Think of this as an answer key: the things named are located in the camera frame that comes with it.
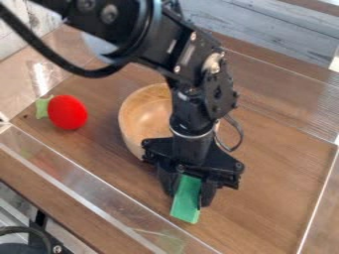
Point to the clear acrylic tray wall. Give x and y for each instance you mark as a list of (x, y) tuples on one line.
[(98, 213)]

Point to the black clamp mount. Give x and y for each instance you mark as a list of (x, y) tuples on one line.
[(42, 240)]

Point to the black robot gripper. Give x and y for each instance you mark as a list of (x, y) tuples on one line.
[(219, 170)]

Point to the brown wooden bowl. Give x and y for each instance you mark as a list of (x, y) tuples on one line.
[(143, 119)]

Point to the red felt strawberry toy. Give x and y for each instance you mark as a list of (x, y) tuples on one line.
[(65, 110)]

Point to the green rectangular block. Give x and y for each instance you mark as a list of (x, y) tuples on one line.
[(186, 205)]

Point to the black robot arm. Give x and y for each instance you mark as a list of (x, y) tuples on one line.
[(149, 33)]

